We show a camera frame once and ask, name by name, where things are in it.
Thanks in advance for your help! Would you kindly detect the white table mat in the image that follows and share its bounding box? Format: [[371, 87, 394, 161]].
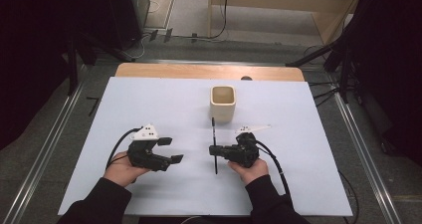
[[58, 77, 353, 217]]

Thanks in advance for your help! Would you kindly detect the left hand-held gripper cable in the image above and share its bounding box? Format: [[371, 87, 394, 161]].
[[105, 126, 143, 170]]

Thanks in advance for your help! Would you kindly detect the black metal stand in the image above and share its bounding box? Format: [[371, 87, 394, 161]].
[[286, 34, 357, 104], [66, 31, 133, 98]]

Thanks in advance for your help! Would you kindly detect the thin black floor cable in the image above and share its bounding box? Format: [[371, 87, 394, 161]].
[[337, 168, 361, 224]]

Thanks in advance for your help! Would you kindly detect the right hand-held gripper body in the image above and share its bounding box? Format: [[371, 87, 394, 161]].
[[217, 123, 272, 169]]

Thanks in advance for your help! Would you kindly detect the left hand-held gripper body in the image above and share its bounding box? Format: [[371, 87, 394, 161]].
[[127, 122, 173, 172]]

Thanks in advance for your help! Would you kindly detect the cream square pen holder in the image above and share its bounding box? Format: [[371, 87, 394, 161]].
[[209, 85, 237, 124]]

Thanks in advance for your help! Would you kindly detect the metal floor rail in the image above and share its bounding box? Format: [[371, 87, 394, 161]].
[[3, 81, 86, 224], [332, 93, 402, 224]]

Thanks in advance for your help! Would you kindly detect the person's left hand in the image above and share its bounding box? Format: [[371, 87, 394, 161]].
[[103, 150, 152, 188]]

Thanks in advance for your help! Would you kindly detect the black hanging cable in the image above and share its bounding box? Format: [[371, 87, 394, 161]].
[[195, 0, 231, 41]]

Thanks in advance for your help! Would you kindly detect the person's right hand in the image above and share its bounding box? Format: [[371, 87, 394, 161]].
[[227, 157, 270, 186]]

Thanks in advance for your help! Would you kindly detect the black curtain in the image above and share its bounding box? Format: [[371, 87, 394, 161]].
[[0, 0, 110, 150], [351, 0, 422, 167]]

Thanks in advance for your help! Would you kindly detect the white floor cable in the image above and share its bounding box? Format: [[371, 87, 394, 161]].
[[130, 0, 161, 60]]

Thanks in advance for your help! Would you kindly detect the black pen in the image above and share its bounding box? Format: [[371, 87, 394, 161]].
[[211, 116, 219, 175]]

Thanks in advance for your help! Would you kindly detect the black cabinet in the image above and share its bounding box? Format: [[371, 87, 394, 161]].
[[105, 0, 150, 51]]

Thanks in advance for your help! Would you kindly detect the wooden shelf unit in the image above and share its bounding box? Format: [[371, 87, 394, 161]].
[[208, 0, 366, 46]]

